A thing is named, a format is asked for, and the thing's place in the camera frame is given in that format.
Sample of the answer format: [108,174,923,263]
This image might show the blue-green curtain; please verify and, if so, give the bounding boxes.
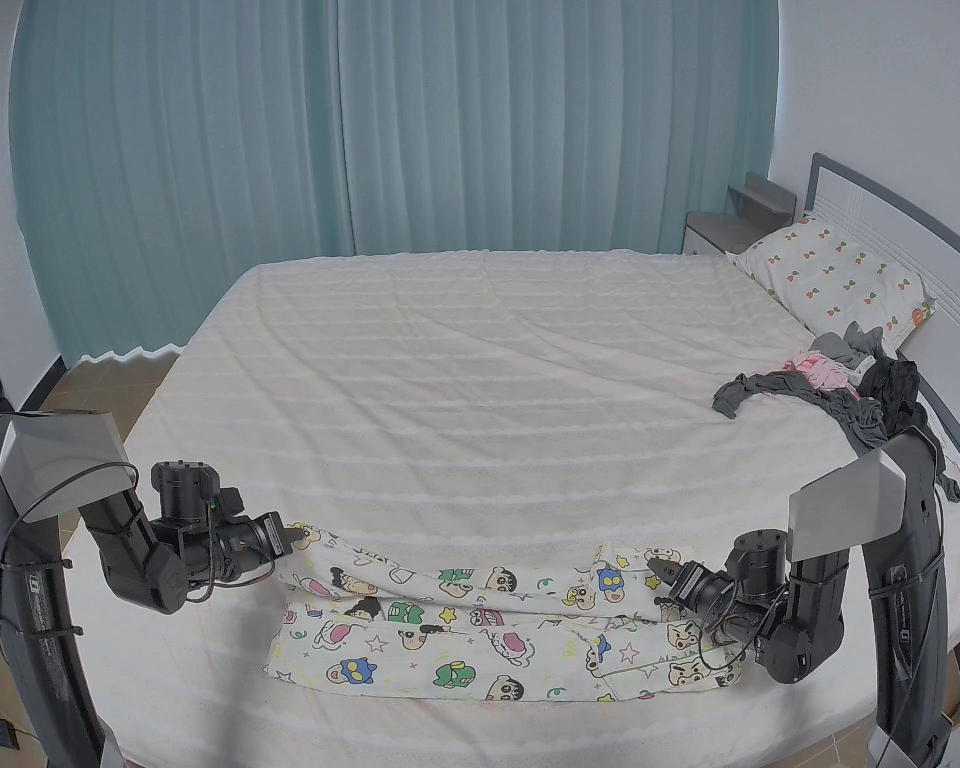
[7,0,357,365]
[341,0,781,256]

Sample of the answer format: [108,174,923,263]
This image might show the white printed pyjama top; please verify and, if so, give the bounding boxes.
[266,523,745,706]

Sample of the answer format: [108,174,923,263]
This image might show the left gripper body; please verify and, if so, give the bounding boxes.
[208,510,297,582]

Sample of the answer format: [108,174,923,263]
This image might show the black garment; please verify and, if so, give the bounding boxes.
[855,358,927,436]

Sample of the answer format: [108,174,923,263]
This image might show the bed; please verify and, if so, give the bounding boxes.
[63,153,960,768]

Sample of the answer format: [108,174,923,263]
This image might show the grey bedside table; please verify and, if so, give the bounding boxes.
[684,171,798,256]

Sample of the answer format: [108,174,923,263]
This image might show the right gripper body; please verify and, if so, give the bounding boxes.
[667,561,741,625]

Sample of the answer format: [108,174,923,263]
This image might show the black cable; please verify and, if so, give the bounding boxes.
[0,461,142,571]

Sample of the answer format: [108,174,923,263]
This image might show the white printed pillow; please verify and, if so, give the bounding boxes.
[733,217,939,354]

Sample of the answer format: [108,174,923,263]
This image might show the light grey garment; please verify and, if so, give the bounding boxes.
[810,322,886,361]

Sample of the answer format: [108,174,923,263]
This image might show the pink garment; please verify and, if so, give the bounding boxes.
[783,352,856,395]

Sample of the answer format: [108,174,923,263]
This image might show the dark grey garment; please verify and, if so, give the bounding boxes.
[712,371,960,504]

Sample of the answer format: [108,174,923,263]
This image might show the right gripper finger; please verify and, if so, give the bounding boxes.
[645,552,684,595]

